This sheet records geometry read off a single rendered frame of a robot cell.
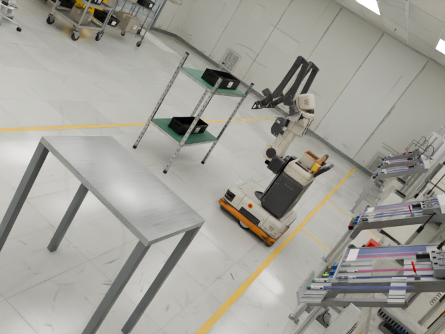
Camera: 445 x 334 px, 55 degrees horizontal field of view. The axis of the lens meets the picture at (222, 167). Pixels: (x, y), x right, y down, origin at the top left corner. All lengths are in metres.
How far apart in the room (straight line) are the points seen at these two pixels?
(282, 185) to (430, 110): 7.56
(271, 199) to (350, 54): 7.70
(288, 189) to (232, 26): 8.68
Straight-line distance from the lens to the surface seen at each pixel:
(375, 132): 11.25
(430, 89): 11.25
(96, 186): 1.86
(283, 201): 4.07
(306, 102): 4.11
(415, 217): 3.96
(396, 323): 3.01
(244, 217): 4.18
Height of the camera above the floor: 1.70
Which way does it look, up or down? 19 degrees down
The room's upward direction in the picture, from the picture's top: 33 degrees clockwise
